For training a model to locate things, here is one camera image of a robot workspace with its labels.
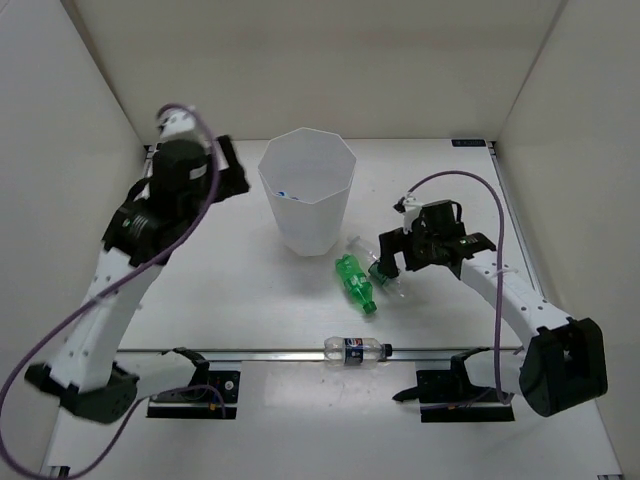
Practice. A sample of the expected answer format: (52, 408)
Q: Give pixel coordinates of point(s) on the white octagonal plastic bin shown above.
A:
(317, 167)

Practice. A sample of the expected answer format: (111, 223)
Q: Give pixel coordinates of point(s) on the right dark corner label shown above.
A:
(468, 143)

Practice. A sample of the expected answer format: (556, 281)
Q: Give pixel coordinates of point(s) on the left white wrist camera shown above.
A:
(177, 124)

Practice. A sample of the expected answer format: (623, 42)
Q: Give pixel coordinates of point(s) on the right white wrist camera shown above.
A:
(409, 207)

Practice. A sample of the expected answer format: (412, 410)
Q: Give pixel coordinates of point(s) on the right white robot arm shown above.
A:
(562, 363)

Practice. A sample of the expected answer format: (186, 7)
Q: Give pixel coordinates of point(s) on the aluminium table rail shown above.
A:
(293, 355)

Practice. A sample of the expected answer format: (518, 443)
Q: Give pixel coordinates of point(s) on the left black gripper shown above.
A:
(232, 181)

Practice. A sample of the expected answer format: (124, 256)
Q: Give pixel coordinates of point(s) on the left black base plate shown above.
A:
(202, 404)

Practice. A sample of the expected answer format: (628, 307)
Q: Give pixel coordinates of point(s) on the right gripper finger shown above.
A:
(418, 256)
(390, 244)

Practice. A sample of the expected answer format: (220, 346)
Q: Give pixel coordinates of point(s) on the green label clear bottle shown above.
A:
(369, 258)

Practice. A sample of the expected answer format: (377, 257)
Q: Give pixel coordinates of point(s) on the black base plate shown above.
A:
(202, 404)
(444, 398)

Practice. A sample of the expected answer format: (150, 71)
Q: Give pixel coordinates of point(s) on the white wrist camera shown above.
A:
(177, 124)
(409, 207)

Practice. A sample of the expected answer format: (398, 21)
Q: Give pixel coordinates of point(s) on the blue label clear bottle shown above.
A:
(284, 194)

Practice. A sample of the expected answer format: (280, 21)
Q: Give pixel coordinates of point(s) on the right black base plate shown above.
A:
(444, 398)

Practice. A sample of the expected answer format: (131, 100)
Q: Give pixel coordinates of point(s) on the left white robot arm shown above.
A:
(84, 375)

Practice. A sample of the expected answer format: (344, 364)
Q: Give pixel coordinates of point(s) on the green plastic bottle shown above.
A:
(355, 282)

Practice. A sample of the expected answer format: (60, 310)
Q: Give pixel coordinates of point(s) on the Pepsi label clear bottle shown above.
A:
(352, 352)

